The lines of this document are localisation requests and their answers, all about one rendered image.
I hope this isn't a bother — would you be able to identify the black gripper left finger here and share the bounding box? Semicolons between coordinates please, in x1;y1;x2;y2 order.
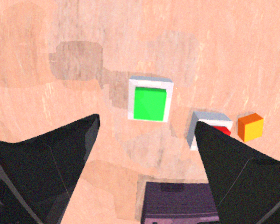
0;113;100;224

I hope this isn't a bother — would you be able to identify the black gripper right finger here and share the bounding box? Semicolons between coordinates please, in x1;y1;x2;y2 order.
195;120;280;224

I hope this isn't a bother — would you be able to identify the small orange and yellow block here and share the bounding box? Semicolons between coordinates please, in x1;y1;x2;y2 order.
237;113;264;143

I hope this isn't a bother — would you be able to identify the green button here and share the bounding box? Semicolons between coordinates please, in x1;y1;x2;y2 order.
128;76;173;123

